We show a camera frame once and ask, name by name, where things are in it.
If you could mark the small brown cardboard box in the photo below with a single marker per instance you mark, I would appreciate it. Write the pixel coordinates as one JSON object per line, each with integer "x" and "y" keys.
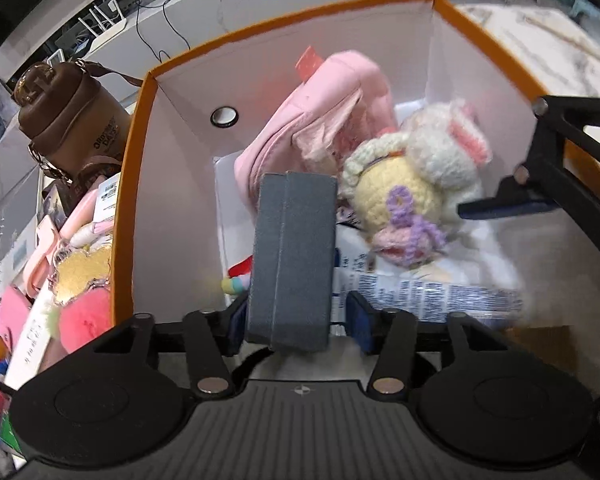
{"x": 540, "y": 345}

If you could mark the white flat box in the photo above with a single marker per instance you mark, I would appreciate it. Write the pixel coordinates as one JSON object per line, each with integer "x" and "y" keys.
{"x": 32, "y": 340}

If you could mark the orange storage box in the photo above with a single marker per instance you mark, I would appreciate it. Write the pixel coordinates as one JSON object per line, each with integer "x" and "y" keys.
{"x": 190, "y": 185}

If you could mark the blue plastic stool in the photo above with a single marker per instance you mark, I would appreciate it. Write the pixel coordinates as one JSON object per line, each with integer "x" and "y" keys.
{"x": 586, "y": 9}

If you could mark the crochet bunny doll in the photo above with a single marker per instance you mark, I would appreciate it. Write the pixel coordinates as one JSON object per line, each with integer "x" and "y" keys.
{"x": 390, "y": 195}

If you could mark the white lotion tube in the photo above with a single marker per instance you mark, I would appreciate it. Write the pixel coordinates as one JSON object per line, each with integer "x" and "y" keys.
{"x": 445, "y": 297}

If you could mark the pink case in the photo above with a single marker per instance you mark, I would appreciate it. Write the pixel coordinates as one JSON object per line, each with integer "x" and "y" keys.
{"x": 40, "y": 260}

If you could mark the pink pouch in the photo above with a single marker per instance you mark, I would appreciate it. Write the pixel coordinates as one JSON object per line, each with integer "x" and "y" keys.
{"x": 325, "y": 120}

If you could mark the white labelled package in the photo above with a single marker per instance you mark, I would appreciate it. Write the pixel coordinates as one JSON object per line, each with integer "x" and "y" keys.
{"x": 107, "y": 195}

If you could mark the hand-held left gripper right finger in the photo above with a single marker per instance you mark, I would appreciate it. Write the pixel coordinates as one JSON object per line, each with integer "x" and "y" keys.
{"x": 360, "y": 325}

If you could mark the white marble desktop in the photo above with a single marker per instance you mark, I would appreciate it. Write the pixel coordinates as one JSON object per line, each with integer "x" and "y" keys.
{"x": 545, "y": 45}

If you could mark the white router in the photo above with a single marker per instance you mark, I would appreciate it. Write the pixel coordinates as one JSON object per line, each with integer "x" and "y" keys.
{"x": 100, "y": 20}

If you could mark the gold cloud-shaped charm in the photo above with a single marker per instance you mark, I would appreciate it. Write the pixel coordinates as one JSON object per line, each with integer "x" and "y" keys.
{"x": 82, "y": 272}

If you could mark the grey box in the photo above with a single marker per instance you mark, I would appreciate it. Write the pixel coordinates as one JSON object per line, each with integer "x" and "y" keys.
{"x": 292, "y": 260}

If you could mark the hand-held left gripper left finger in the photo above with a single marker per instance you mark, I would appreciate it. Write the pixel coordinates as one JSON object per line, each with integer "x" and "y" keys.
{"x": 237, "y": 322}

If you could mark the pink round plush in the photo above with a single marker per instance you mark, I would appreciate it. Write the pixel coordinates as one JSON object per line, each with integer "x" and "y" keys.
{"x": 85, "y": 315}

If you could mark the brown leather bag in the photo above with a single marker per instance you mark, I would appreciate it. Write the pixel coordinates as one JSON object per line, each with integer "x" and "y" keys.
{"x": 65, "y": 110}

